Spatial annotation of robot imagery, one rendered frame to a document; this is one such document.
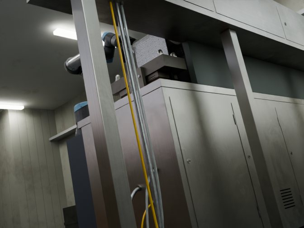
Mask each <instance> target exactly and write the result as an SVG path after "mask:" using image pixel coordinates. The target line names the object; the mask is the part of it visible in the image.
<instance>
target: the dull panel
mask: <svg viewBox="0 0 304 228"><path fill-rule="evenodd" d="M182 45H183V49H184V53H185V57H186V61H187V66H188V69H189V74H190V78H191V82H192V83H195V84H201V85H208V86H216V87H222V88H229V89H234V86H233V81H232V78H231V74H230V70H229V67H228V62H227V59H226V55H225V52H224V50H222V49H219V48H215V47H211V46H208V45H204V44H201V43H196V42H192V41H189V40H186V41H184V42H183V43H182ZM242 57H243V60H244V64H245V67H246V71H247V75H248V78H249V81H250V85H251V89H252V92H256V93H262V94H269V95H277V96H283V97H290V98H296V99H302V100H304V71H300V70H296V69H293V68H289V67H286V66H281V65H278V64H274V63H271V62H266V61H263V60H259V59H256V58H252V57H248V56H244V55H242Z"/></svg>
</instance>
